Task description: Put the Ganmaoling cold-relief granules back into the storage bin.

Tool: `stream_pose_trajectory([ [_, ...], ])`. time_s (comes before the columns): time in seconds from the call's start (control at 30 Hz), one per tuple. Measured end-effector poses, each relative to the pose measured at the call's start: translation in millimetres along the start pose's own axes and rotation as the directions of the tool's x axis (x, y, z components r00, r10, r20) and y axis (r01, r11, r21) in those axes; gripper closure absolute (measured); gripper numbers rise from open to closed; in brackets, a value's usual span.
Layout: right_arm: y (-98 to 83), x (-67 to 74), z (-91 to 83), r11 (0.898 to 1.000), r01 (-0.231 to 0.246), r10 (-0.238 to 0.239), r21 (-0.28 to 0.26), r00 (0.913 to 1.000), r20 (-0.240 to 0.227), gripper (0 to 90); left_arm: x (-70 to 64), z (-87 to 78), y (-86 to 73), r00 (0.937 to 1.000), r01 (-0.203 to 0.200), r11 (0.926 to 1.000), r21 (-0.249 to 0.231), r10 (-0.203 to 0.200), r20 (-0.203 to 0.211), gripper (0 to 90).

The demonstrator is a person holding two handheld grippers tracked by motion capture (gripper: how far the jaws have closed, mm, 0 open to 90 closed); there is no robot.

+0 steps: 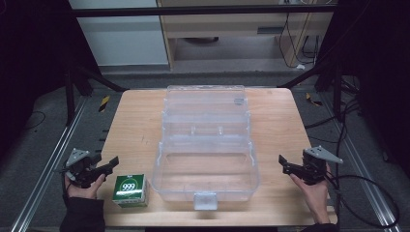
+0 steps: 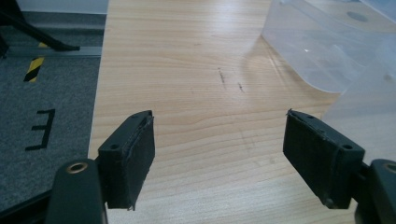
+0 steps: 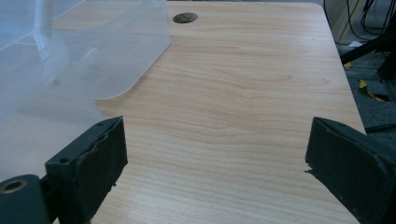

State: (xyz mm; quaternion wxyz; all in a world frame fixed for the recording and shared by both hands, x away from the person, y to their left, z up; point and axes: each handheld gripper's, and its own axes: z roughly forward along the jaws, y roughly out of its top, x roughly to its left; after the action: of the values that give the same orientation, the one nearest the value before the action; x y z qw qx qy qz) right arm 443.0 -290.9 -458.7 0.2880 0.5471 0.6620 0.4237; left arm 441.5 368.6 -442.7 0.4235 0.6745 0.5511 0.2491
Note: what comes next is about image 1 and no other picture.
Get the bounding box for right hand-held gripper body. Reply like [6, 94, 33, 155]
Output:
[299, 145, 344, 187]

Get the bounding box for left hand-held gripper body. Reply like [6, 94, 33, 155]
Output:
[53, 147, 104, 189]

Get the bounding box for green medicine box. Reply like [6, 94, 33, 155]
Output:
[111, 173, 151, 209]

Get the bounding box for clear plastic storage box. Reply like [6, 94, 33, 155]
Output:
[150, 84, 261, 212]

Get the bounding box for person's left hand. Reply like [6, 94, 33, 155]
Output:
[63, 173, 106, 200]

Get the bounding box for person's right hand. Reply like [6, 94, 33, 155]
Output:
[288, 162, 333, 225]

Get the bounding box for yellow and black tape piece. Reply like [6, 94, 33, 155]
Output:
[305, 92, 324, 107]

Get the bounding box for black metal stand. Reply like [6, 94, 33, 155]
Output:
[62, 64, 129, 127]
[277, 61, 347, 123]

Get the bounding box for white cabinet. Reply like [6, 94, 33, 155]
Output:
[68, 0, 170, 67]

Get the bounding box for light wooden desk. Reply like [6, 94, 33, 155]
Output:
[156, 0, 337, 71]

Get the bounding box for black horizontal bar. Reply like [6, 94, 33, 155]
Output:
[69, 4, 337, 18]

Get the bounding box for aluminium floor rail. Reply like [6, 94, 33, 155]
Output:
[318, 93, 408, 232]
[9, 96, 89, 232]

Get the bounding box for black floor cables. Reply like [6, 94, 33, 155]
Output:
[304, 75, 366, 214]

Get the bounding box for yellow handled tool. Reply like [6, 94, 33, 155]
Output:
[98, 95, 111, 113]

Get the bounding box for thin black floor cable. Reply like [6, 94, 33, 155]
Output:
[22, 110, 47, 131]

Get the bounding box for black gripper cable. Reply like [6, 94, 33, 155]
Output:
[324, 172, 401, 230]

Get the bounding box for black hanging cables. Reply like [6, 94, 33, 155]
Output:
[278, 13, 322, 70]

